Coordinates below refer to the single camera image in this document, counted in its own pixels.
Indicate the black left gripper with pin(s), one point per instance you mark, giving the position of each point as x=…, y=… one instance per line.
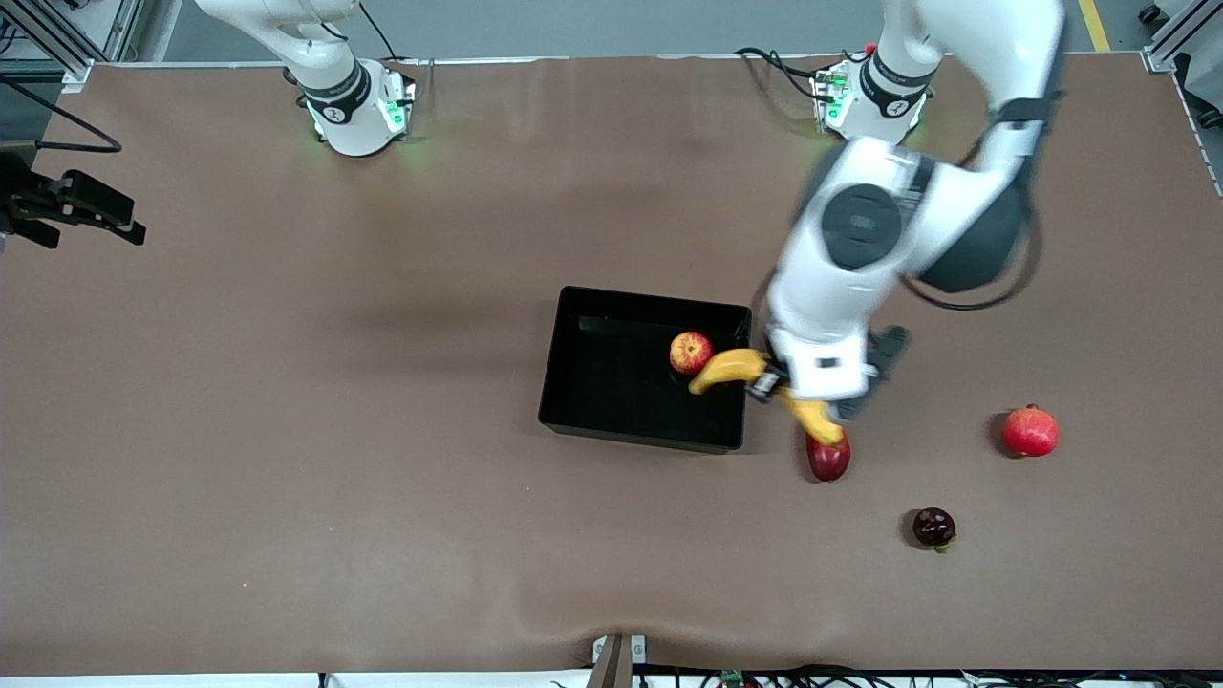
x=778, y=371

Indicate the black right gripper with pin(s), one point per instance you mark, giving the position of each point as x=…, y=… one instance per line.
x=27, y=203

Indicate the yellow banana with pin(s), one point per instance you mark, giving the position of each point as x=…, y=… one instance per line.
x=731, y=366

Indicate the red yellow apple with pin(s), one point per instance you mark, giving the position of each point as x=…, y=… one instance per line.
x=690, y=352

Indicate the black rectangular plastic tray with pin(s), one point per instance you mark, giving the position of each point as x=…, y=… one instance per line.
x=611, y=382

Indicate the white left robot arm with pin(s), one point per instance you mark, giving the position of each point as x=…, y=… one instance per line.
x=860, y=287

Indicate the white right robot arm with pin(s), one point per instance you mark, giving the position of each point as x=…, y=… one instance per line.
x=349, y=119

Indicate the red yellow mango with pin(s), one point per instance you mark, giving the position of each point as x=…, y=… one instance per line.
x=827, y=463

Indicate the dark purple mangosteen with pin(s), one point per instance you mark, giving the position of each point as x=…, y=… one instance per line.
x=933, y=527

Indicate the red pomegranate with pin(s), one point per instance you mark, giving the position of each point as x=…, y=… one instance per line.
x=1031, y=433

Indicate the brown table cover mat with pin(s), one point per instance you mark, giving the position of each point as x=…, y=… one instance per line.
x=287, y=478

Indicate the aluminium frame profile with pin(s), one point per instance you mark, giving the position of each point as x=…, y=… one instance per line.
x=57, y=38
x=1170, y=43

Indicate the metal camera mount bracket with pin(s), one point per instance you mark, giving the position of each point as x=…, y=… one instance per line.
x=611, y=659

